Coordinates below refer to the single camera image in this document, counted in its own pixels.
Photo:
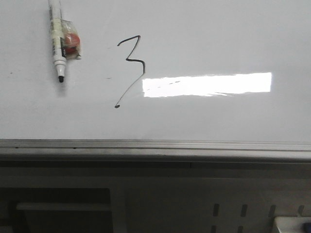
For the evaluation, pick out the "aluminium whiteboard frame tray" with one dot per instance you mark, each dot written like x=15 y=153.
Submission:
x=176 y=151

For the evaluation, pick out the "white whiteboard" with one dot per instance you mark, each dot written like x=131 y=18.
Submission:
x=214 y=70

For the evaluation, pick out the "white box with blue item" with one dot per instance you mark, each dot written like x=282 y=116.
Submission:
x=287 y=224

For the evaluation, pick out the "white whiteboard marker pen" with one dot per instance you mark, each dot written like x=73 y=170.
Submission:
x=58 y=39

